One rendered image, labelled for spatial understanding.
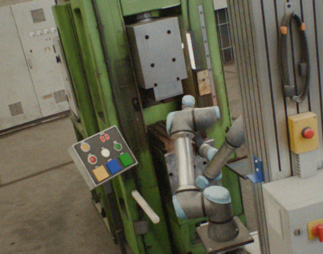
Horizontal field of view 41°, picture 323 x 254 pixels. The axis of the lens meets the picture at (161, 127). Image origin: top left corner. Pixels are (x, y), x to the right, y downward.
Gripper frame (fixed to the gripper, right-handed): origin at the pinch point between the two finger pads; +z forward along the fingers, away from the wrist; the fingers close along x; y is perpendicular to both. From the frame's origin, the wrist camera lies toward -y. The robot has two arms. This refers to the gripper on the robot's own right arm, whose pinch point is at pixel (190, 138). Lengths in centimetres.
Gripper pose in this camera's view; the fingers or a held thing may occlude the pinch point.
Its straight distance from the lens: 277.1
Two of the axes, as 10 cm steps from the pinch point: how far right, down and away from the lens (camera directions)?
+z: -3.5, -2.2, 9.1
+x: 9.1, -2.9, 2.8
